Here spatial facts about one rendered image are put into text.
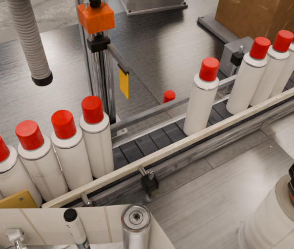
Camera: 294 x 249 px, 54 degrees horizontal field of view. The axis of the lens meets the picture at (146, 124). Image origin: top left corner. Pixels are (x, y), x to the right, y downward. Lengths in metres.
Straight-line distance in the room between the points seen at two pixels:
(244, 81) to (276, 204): 0.33
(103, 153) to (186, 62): 0.53
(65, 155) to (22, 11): 0.22
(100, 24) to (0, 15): 2.67
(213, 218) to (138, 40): 0.68
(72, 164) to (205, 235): 0.28
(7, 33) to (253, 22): 2.21
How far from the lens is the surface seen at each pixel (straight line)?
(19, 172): 0.50
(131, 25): 1.14
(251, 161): 0.69
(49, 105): 0.84
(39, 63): 0.50
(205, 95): 0.58
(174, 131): 0.69
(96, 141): 0.50
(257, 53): 0.65
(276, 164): 0.71
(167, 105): 0.63
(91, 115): 0.47
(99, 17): 0.46
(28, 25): 0.46
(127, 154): 0.65
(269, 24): 1.00
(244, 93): 0.71
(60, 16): 2.94
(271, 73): 0.73
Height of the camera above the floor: 1.42
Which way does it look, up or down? 50 degrees down
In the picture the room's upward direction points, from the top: 3 degrees clockwise
